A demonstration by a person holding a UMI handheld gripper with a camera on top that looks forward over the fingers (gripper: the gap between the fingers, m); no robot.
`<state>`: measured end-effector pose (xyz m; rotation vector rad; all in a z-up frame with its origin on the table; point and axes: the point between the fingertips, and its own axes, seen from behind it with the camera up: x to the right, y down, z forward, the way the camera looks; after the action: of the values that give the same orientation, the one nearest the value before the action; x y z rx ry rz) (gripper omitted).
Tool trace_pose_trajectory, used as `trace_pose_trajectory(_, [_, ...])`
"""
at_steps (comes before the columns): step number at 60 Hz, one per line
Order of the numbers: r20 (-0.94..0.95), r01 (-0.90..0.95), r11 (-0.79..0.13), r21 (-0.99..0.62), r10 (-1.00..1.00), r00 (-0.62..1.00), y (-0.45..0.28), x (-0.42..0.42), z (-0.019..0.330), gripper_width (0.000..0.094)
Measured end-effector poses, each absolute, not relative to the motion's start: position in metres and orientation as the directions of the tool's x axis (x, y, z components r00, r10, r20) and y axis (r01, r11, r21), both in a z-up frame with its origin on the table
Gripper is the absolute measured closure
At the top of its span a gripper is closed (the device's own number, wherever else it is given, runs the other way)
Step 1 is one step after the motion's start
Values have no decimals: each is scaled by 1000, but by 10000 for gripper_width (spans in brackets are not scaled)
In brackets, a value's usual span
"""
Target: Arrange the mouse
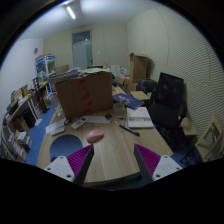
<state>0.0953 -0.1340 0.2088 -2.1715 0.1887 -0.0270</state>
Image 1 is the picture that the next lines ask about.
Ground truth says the white door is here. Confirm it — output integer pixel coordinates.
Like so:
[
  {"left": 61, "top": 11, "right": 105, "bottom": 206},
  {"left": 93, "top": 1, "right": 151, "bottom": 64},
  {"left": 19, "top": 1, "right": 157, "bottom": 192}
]
[{"left": 72, "top": 31, "right": 93, "bottom": 69}]

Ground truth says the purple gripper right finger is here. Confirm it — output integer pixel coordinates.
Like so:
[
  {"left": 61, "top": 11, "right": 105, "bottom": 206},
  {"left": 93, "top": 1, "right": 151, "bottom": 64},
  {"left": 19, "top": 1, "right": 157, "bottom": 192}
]
[{"left": 134, "top": 144, "right": 182, "bottom": 183}]

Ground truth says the blue white cabinet box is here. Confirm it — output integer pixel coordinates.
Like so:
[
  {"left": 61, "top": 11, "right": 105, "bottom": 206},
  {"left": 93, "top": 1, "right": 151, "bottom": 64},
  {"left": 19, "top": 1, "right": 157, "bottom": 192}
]
[{"left": 35, "top": 55, "right": 56, "bottom": 82}]

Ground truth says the wooden bookshelf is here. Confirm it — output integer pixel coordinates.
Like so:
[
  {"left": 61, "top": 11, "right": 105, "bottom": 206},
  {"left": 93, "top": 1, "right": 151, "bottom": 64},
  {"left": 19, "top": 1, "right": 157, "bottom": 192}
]
[{"left": 0, "top": 82, "right": 48, "bottom": 162}]

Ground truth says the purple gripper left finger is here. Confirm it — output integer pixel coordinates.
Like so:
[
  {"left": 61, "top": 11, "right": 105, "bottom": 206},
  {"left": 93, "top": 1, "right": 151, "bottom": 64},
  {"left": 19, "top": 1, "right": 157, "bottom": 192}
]
[{"left": 45, "top": 144, "right": 94, "bottom": 186}]

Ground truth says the black marker pen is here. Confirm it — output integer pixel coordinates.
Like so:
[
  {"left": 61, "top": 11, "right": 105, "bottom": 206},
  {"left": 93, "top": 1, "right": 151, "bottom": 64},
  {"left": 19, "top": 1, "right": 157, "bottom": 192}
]
[{"left": 115, "top": 121, "right": 140, "bottom": 136}]

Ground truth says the white paper sheet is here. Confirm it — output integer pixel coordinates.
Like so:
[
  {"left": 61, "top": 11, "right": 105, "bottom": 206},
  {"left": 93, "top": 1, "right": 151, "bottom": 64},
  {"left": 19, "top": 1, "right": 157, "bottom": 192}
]
[{"left": 85, "top": 116, "right": 110, "bottom": 124}]

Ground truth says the white flat box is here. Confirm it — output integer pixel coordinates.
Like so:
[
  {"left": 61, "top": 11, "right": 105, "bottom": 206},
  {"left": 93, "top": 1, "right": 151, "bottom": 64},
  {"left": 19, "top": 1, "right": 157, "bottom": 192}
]
[{"left": 45, "top": 118, "right": 66, "bottom": 134}]

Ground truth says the large cardboard box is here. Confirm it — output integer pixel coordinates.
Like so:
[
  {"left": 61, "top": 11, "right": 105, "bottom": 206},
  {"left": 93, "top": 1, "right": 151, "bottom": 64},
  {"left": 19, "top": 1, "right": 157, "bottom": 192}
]
[{"left": 55, "top": 72, "right": 113, "bottom": 119}]

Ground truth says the pink computer mouse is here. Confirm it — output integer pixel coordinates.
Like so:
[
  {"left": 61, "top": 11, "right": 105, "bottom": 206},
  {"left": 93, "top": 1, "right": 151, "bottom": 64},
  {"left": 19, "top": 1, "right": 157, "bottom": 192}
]
[{"left": 86, "top": 129, "right": 104, "bottom": 143}]

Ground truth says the wooden chair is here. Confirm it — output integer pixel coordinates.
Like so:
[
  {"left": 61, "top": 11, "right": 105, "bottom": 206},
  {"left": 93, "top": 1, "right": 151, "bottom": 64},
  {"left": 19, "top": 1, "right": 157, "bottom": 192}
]
[{"left": 181, "top": 114, "right": 224, "bottom": 162}]

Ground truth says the white remote control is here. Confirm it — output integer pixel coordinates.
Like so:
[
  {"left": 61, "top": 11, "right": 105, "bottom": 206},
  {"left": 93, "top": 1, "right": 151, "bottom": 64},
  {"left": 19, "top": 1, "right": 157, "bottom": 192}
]
[{"left": 71, "top": 117, "right": 87, "bottom": 130}]

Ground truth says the ceiling light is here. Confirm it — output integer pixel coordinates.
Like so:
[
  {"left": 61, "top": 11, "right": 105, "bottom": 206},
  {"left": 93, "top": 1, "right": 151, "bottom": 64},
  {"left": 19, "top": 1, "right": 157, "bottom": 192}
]
[{"left": 66, "top": 6, "right": 76, "bottom": 19}]

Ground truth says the clear plastic jug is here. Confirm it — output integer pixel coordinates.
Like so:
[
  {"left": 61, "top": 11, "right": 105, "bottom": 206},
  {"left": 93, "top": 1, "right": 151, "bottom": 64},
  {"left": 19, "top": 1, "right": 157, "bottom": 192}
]
[{"left": 47, "top": 92, "right": 62, "bottom": 116}]

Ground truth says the tall cardboard box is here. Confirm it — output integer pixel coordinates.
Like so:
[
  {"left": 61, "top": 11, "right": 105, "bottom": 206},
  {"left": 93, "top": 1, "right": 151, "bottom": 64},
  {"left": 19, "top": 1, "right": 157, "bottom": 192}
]
[{"left": 129, "top": 53, "right": 148, "bottom": 83}]

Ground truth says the blue book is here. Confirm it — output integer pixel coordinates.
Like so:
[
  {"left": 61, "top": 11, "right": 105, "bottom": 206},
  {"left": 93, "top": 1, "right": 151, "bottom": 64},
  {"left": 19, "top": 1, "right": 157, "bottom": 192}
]
[{"left": 113, "top": 93, "right": 144, "bottom": 109}]

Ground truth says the white open book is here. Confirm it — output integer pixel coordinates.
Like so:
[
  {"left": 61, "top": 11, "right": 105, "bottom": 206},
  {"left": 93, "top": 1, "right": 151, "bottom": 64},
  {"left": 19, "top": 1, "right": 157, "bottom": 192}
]
[{"left": 127, "top": 107, "right": 153, "bottom": 128}]

